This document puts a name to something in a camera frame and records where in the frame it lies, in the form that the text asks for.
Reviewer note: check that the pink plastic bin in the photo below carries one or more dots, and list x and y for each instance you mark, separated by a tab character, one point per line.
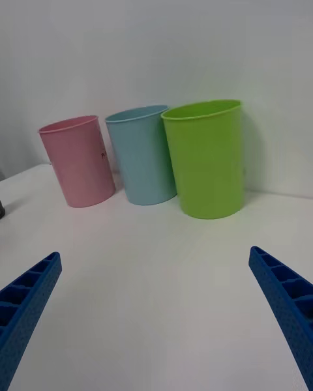
80	163

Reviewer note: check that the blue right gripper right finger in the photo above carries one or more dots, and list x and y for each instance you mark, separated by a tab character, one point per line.
290	303

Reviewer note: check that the pale blue plastic bin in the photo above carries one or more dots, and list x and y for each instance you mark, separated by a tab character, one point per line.
143	159

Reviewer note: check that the green plastic bin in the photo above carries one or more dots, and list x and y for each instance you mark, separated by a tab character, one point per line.
207	163

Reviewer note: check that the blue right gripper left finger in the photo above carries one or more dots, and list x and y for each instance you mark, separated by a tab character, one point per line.
23	312

